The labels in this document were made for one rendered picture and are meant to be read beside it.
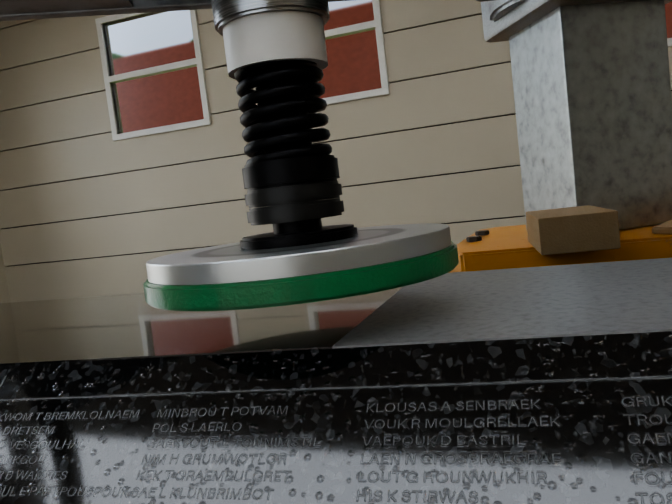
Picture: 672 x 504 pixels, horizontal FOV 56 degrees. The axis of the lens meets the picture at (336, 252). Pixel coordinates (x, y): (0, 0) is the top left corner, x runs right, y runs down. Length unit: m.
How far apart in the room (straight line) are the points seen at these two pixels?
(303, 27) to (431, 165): 6.20
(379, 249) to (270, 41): 0.16
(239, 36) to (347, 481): 0.28
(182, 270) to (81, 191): 8.19
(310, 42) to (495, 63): 6.20
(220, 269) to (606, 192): 0.87
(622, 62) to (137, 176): 7.21
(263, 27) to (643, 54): 0.86
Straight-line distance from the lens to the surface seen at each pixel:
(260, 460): 0.36
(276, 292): 0.35
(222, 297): 0.36
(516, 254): 1.01
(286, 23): 0.44
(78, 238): 8.66
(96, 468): 0.40
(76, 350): 0.49
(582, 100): 1.13
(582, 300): 0.45
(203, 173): 7.55
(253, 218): 0.44
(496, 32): 1.27
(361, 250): 0.36
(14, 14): 0.55
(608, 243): 0.90
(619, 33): 1.19
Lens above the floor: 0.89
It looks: 5 degrees down
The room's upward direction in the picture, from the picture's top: 7 degrees counter-clockwise
